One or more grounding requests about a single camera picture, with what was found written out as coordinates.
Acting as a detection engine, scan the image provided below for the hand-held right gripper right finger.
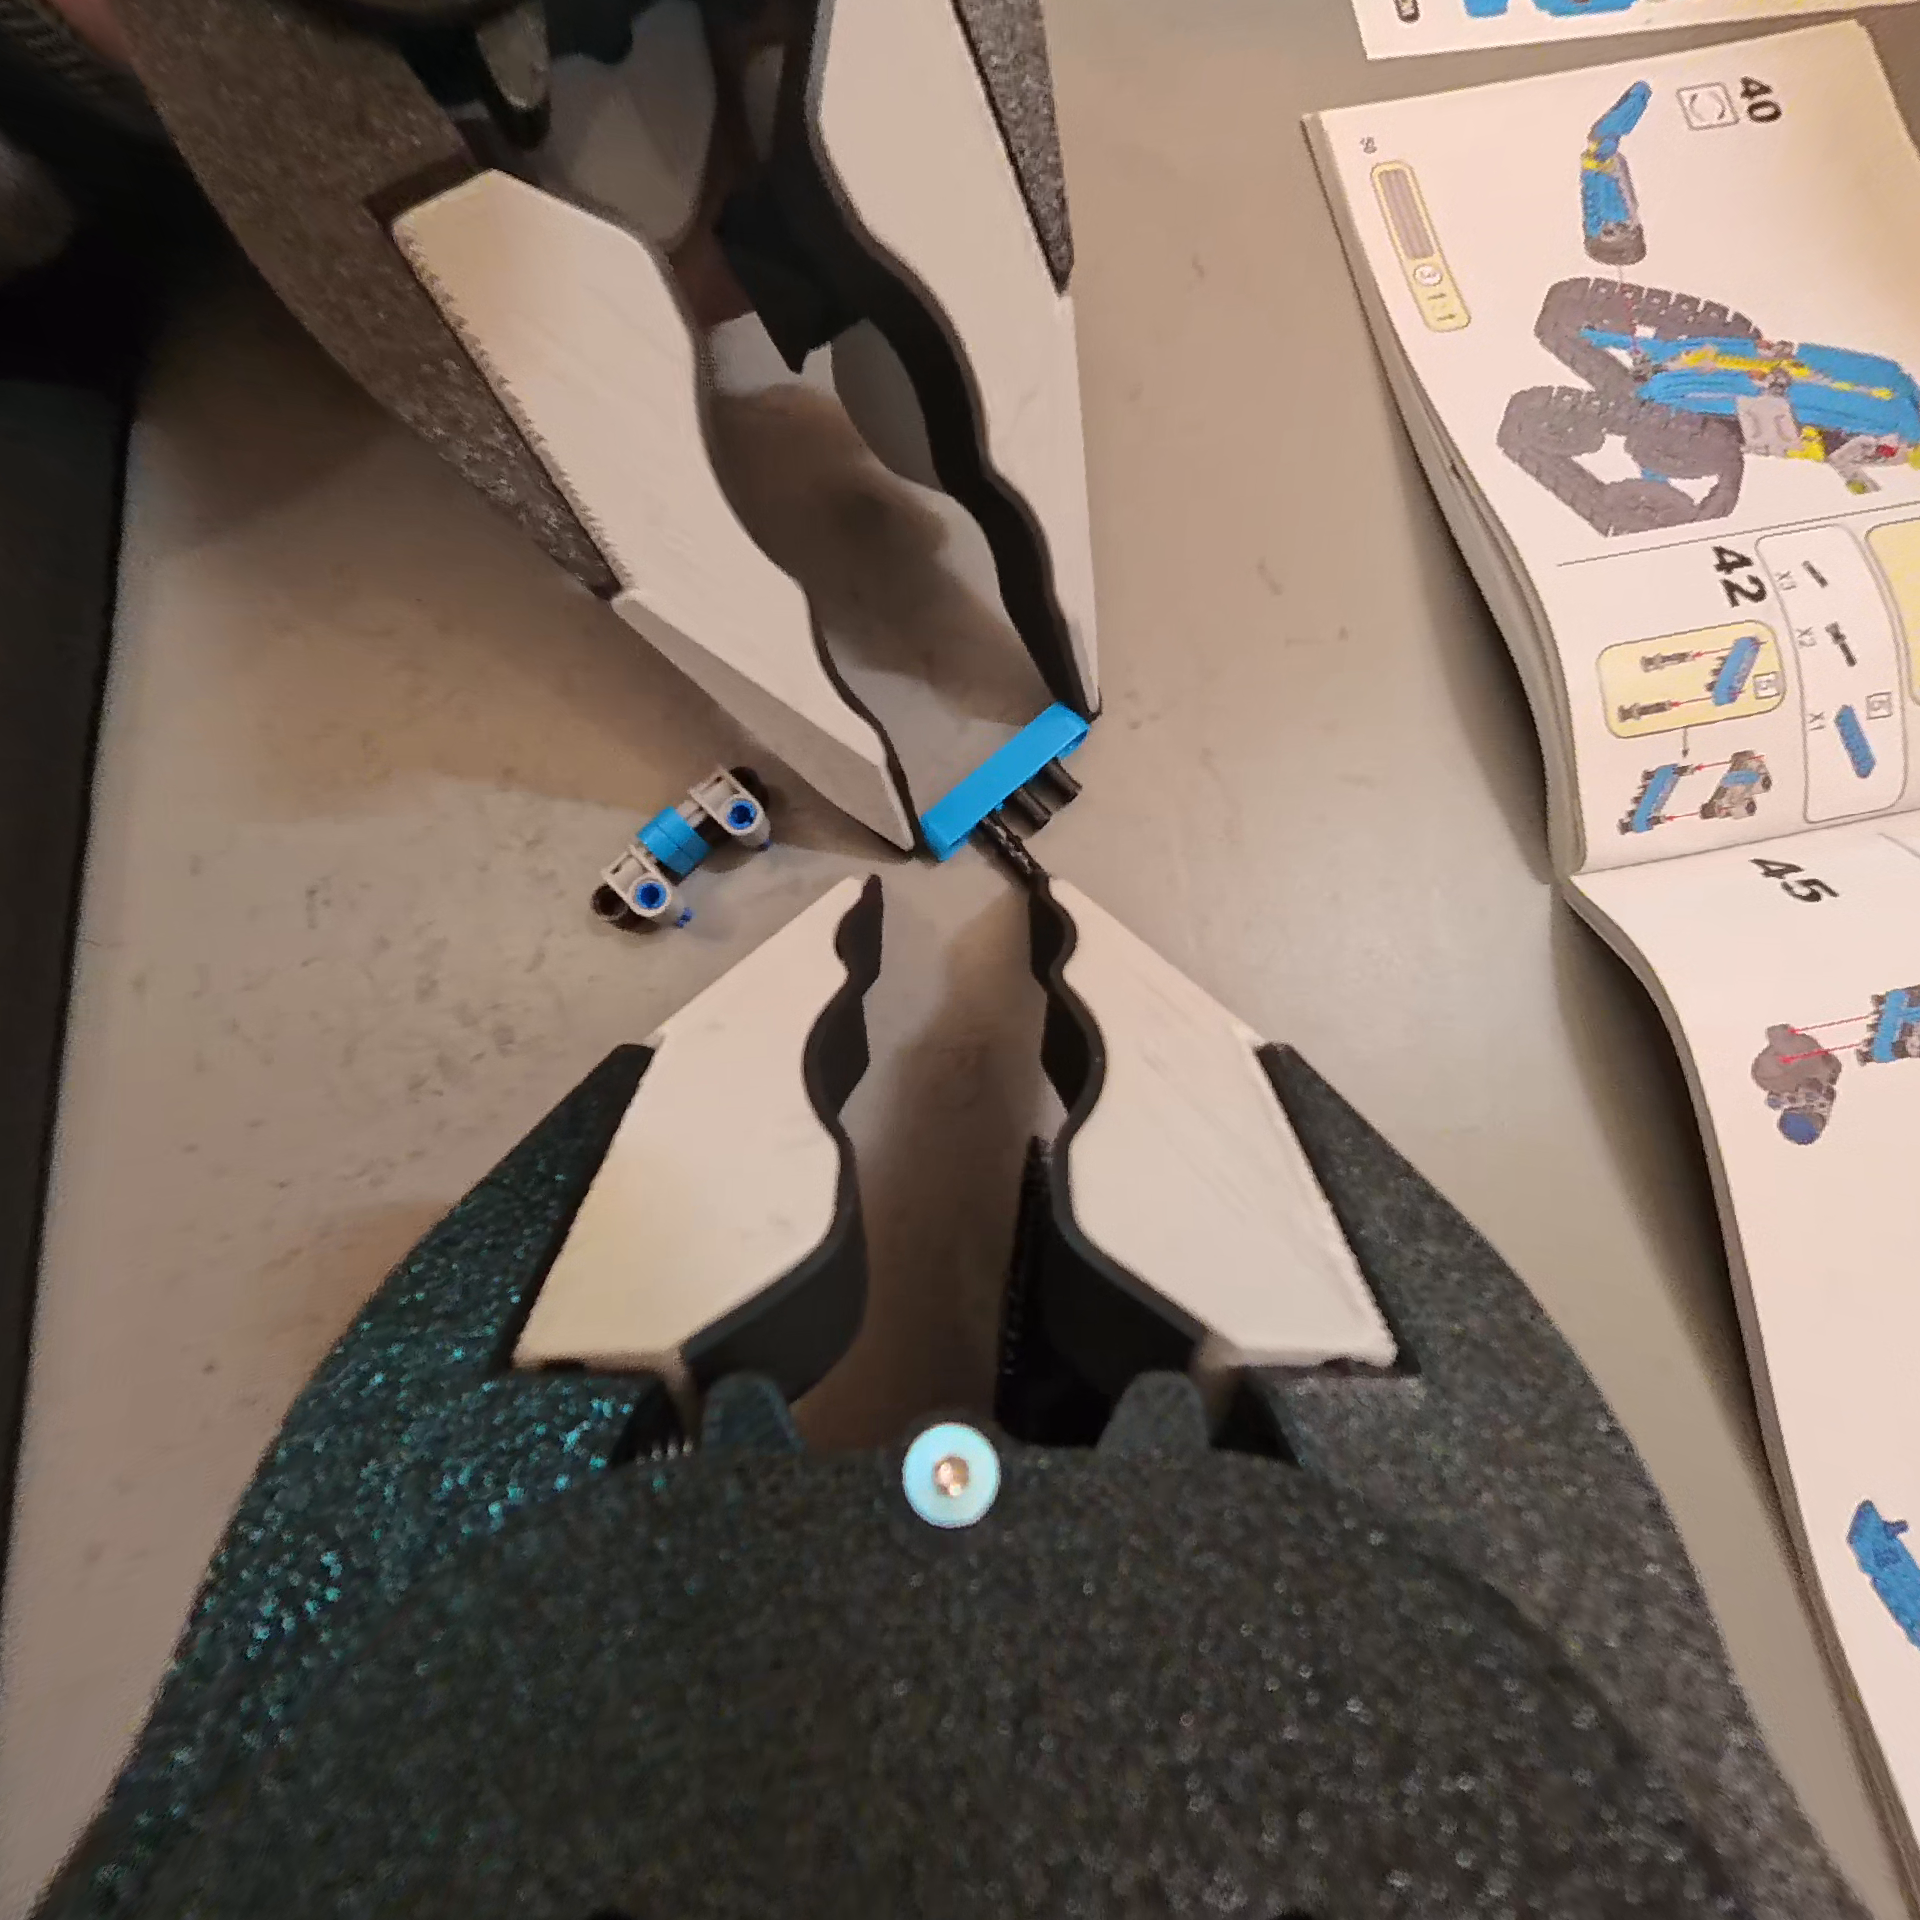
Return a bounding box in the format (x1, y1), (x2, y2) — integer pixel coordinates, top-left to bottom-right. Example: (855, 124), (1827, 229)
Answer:
(996, 874), (1399, 1441)

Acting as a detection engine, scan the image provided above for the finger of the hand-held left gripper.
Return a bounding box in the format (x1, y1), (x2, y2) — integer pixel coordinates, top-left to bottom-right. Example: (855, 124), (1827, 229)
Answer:
(393, 167), (919, 857)
(810, 0), (1104, 725)

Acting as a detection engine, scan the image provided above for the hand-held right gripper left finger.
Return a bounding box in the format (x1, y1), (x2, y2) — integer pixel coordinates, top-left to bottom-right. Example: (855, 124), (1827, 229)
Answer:
(510, 874), (887, 1418)

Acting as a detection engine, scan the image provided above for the grey blue brick assembly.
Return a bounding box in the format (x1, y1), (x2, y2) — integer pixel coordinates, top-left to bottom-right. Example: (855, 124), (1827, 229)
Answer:
(589, 764), (776, 932)

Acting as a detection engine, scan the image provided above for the light blue short beam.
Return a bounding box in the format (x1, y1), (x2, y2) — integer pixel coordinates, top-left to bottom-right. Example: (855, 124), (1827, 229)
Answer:
(917, 702), (1092, 861)

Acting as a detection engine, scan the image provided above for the person's left forearm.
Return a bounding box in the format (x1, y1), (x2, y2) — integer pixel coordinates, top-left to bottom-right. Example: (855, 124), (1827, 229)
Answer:
(0, 0), (167, 301)

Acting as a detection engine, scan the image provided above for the grey desk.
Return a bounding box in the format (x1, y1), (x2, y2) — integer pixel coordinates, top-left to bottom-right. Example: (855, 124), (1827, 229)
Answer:
(0, 0), (1920, 1920)

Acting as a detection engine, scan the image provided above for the sticker sheet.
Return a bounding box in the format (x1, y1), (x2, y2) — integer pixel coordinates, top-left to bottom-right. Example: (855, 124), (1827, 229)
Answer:
(1349, 0), (1920, 62)

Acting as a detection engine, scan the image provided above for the instruction booklet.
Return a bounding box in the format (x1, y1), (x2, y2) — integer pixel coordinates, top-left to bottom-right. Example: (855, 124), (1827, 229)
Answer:
(1301, 22), (1920, 1801)

